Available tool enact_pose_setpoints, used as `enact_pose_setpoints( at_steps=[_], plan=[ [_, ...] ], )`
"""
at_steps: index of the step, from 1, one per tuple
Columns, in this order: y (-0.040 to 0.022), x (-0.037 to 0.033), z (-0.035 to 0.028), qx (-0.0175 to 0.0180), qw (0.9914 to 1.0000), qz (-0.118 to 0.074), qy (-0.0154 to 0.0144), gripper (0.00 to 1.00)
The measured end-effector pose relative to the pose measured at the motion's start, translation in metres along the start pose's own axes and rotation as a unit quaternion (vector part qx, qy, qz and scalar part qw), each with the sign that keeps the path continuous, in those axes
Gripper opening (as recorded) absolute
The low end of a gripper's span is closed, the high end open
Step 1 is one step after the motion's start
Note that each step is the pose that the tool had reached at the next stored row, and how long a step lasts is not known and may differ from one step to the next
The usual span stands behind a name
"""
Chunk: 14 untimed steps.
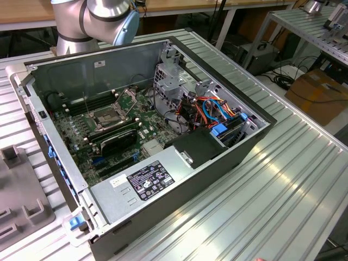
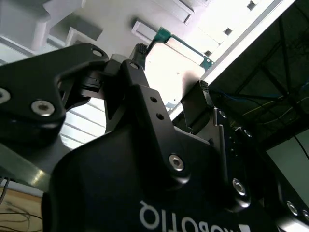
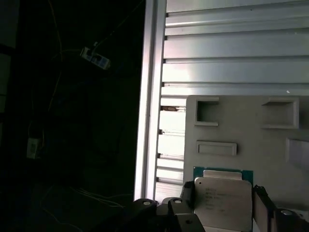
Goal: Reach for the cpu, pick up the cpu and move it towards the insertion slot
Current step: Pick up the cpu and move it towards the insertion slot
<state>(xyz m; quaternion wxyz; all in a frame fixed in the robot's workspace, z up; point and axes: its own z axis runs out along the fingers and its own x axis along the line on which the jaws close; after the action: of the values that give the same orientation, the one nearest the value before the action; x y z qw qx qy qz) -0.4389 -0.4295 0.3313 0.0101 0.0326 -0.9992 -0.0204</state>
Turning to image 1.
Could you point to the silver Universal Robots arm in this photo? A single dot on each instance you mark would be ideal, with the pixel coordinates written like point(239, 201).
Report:
point(89, 19)

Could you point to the black expansion slot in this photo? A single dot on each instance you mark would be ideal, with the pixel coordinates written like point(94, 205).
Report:
point(117, 170)

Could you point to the blue expansion slot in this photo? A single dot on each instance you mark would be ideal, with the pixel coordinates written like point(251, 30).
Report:
point(98, 160)

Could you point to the black RAM slot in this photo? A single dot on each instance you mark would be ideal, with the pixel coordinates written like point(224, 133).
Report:
point(95, 108)
point(89, 100)
point(114, 133)
point(92, 104)
point(108, 130)

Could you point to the CPU socket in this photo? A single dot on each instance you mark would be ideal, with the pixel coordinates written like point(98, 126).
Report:
point(107, 117)

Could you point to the black drive cover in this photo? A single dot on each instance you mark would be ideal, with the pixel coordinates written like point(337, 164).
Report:
point(198, 146)

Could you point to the blue disk carrier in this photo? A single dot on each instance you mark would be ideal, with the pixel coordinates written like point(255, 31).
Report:
point(218, 131)

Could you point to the silver chipset heatsink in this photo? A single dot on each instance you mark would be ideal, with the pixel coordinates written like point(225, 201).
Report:
point(152, 148)

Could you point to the grey power supply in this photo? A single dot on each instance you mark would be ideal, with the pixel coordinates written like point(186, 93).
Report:
point(114, 201)

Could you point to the green motherboard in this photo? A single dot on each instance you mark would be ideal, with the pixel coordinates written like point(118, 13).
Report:
point(152, 127)

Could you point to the brown cardboard box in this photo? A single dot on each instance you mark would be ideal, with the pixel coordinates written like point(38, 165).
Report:
point(318, 95)

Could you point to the black graphics card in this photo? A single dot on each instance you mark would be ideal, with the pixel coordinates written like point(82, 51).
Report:
point(117, 144)

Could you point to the blue case latch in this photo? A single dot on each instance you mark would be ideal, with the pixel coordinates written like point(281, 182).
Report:
point(77, 221)

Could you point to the metal disk bay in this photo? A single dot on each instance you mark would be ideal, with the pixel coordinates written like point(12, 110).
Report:
point(168, 81)

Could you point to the grey machine under desk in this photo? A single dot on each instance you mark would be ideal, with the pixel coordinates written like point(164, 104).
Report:
point(258, 57)

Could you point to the thin metal locking lever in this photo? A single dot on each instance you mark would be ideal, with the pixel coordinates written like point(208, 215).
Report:
point(85, 103)

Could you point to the metal slat side table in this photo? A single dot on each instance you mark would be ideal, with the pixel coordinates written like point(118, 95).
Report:
point(301, 24)

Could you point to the grey plastic parts rack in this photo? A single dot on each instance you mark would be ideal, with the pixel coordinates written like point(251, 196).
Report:
point(21, 185)

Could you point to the small device with blue part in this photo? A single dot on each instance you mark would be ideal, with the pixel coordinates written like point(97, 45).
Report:
point(337, 16)

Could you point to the open black PC case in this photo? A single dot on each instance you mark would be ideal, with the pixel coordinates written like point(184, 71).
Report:
point(81, 70)

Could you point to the black case fan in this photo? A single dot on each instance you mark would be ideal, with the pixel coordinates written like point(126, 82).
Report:
point(51, 100)

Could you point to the wooden desk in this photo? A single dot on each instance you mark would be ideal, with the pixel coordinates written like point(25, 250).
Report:
point(27, 13)

